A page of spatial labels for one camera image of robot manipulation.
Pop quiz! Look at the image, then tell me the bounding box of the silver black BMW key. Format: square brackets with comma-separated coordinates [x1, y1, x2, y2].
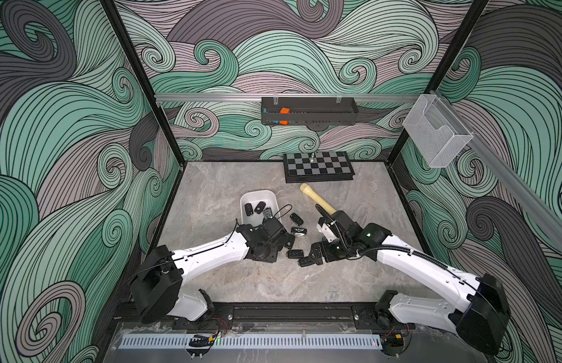
[264, 207, 273, 219]

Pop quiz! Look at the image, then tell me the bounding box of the black VW key fob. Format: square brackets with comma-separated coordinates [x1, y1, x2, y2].
[244, 203, 254, 216]

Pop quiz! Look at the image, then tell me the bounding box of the white plastic storage box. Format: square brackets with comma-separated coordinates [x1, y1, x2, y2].
[240, 190, 279, 226]

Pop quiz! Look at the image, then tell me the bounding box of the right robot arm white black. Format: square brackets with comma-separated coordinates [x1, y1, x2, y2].
[298, 222, 511, 355]

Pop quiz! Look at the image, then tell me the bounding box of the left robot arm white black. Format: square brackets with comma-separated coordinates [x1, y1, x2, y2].
[128, 217, 295, 324]

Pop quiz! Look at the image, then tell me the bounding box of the black three-button key lower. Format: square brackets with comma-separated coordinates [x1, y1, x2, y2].
[297, 257, 316, 267]

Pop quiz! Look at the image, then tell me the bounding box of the black three-button key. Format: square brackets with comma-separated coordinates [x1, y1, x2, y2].
[286, 250, 304, 260]
[297, 257, 316, 267]

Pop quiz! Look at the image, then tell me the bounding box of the black Bentley key fob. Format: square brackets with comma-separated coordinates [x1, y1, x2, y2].
[291, 227, 307, 237]

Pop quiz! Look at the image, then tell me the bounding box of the black three-button key middle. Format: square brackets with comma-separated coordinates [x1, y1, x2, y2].
[286, 250, 304, 260]

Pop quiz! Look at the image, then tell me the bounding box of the black VW flip key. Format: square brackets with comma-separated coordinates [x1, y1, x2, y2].
[285, 234, 295, 250]

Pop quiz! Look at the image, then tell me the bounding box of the cream yellow flashlight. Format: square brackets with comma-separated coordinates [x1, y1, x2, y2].
[300, 183, 337, 215]

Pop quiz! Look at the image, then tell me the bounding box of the black silver chessboard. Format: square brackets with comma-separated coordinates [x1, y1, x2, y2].
[283, 151, 355, 183]

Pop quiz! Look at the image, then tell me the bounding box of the black flip key with ring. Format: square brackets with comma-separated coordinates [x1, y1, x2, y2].
[289, 213, 304, 227]

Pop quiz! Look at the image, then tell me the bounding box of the white perforated cable duct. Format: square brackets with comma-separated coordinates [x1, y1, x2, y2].
[119, 333, 382, 350]

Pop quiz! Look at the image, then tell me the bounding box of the black wall tray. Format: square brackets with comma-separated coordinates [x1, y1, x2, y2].
[261, 98, 359, 128]

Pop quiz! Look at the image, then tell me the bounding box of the horizontal aluminium rail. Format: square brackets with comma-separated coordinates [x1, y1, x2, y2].
[155, 92, 420, 103]

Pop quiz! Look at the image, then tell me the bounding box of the clear acrylic wall holder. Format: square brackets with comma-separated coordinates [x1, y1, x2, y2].
[403, 94, 473, 169]

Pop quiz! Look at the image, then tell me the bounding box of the right side aluminium rail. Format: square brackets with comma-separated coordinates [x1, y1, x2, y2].
[430, 90, 562, 262]

